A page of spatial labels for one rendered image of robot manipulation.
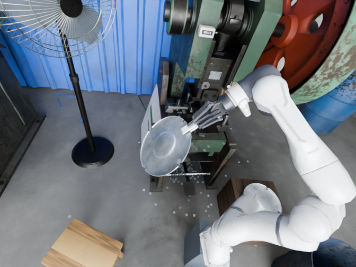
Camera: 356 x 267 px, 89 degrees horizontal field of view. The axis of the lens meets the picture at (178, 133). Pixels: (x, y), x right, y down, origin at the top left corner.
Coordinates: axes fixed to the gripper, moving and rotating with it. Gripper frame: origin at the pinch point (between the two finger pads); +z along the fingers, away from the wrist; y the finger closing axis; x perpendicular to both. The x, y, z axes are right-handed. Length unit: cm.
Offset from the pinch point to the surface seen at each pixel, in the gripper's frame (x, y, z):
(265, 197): 17, -97, -4
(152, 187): -24, -68, 75
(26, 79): -183, 27, 156
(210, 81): -39.4, -21.4, -17.7
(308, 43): -23, -24, -66
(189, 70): -37.2, -3.5, -12.2
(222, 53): -43, -13, -32
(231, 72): -35, -21, -30
